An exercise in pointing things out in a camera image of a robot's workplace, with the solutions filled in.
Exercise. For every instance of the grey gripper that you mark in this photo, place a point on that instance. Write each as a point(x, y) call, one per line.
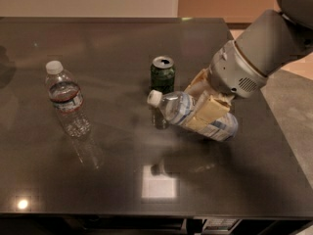
point(235, 71)

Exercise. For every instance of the blue label plastic bottle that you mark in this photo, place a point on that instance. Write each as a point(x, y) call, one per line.
point(200, 116)

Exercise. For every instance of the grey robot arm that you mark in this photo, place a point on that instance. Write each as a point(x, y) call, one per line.
point(277, 38)

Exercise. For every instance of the clear water bottle red label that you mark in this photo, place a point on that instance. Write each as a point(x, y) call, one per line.
point(67, 99)

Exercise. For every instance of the green soda can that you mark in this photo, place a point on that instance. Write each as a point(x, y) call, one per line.
point(162, 74)

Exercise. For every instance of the white label under table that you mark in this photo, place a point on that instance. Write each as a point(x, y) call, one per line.
point(220, 224)

